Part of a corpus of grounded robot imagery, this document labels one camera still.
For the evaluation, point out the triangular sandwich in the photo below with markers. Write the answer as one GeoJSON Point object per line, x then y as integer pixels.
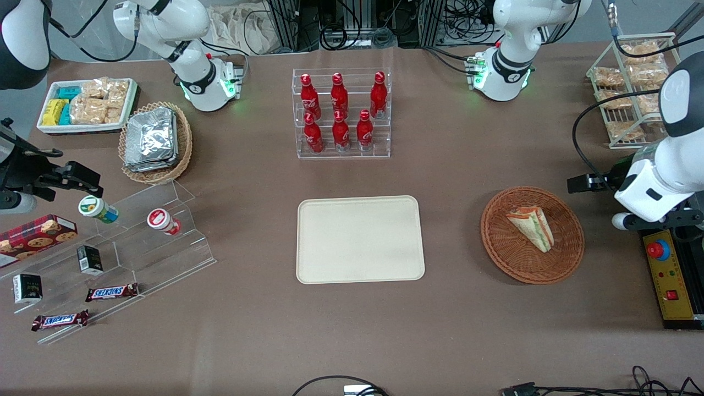
{"type": "Point", "coordinates": [532, 225]}

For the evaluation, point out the green lid cup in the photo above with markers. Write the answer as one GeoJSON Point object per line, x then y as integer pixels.
{"type": "Point", "coordinates": [96, 208]}

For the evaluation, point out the clear acrylic stepped display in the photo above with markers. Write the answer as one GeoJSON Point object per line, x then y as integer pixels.
{"type": "Point", "coordinates": [165, 258]}

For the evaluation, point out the clear rice cracker bag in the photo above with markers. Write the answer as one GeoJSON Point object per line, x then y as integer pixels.
{"type": "Point", "coordinates": [88, 111]}
{"type": "Point", "coordinates": [114, 114]}
{"type": "Point", "coordinates": [94, 88]}
{"type": "Point", "coordinates": [119, 91]}

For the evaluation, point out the yellow emergency stop panel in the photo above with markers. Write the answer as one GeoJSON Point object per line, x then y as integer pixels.
{"type": "Point", "coordinates": [674, 275]}

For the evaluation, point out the oval light wicker basket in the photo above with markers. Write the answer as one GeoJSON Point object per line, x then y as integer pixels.
{"type": "Point", "coordinates": [184, 148]}

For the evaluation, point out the silver plug block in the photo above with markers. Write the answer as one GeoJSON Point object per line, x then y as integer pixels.
{"type": "Point", "coordinates": [357, 391]}

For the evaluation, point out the red lid cup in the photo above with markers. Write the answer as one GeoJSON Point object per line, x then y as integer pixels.
{"type": "Point", "coordinates": [161, 220]}

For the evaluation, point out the beige cloth bag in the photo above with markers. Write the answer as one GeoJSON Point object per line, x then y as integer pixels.
{"type": "Point", "coordinates": [236, 27]}

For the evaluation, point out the beige plastic tray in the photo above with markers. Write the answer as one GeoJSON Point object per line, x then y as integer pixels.
{"type": "Point", "coordinates": [360, 239]}

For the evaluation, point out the brown Snickers bar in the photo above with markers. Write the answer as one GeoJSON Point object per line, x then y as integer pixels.
{"type": "Point", "coordinates": [111, 292]}
{"type": "Point", "coordinates": [59, 320]}

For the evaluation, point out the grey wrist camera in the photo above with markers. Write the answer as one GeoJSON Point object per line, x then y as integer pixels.
{"type": "Point", "coordinates": [621, 221]}
{"type": "Point", "coordinates": [19, 203]}

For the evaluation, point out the white rectangular snack tray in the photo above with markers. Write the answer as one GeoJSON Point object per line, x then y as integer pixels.
{"type": "Point", "coordinates": [82, 128]}

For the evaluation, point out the small black box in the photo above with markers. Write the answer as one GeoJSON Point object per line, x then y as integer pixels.
{"type": "Point", "coordinates": [27, 288]}
{"type": "Point", "coordinates": [89, 259]}

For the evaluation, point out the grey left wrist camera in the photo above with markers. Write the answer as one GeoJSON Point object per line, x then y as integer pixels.
{"type": "Point", "coordinates": [621, 221]}

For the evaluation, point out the aluminium frame post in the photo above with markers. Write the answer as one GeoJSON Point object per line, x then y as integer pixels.
{"type": "Point", "coordinates": [286, 22]}
{"type": "Point", "coordinates": [432, 22]}

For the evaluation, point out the silver foil packet stack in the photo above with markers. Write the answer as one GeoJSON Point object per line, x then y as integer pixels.
{"type": "Point", "coordinates": [151, 137]}

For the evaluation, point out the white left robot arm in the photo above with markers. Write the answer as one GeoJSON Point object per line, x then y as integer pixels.
{"type": "Point", "coordinates": [514, 33]}

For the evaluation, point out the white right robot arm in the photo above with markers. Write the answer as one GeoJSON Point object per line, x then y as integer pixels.
{"type": "Point", "coordinates": [187, 27]}

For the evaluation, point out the clear acrylic bottle rack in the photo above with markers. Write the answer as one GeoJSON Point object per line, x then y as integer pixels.
{"type": "Point", "coordinates": [297, 156]}

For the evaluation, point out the teal snack pack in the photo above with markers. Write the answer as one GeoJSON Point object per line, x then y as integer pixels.
{"type": "Point", "coordinates": [65, 115]}
{"type": "Point", "coordinates": [69, 92]}

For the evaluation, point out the red cola bottle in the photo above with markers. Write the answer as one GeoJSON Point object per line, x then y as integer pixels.
{"type": "Point", "coordinates": [339, 96]}
{"type": "Point", "coordinates": [309, 99]}
{"type": "Point", "coordinates": [378, 96]}
{"type": "Point", "coordinates": [364, 132]}
{"type": "Point", "coordinates": [341, 135]}
{"type": "Point", "coordinates": [313, 136]}

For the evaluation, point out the bagged fried snack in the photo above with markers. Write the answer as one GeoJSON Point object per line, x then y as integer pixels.
{"type": "Point", "coordinates": [608, 76]}
{"type": "Point", "coordinates": [641, 49]}
{"type": "Point", "coordinates": [649, 72]}
{"type": "Point", "coordinates": [613, 99]}
{"type": "Point", "coordinates": [624, 131]}
{"type": "Point", "coordinates": [648, 103]}

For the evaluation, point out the round brown wicker basket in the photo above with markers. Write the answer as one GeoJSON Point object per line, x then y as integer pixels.
{"type": "Point", "coordinates": [520, 264]}

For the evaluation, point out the yellow snack pack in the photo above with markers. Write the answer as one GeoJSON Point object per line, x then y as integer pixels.
{"type": "Point", "coordinates": [53, 111]}

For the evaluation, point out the red cookie box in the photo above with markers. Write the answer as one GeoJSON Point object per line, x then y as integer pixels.
{"type": "Point", "coordinates": [36, 236]}

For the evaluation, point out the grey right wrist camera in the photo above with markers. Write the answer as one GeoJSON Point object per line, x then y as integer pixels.
{"type": "Point", "coordinates": [19, 203]}

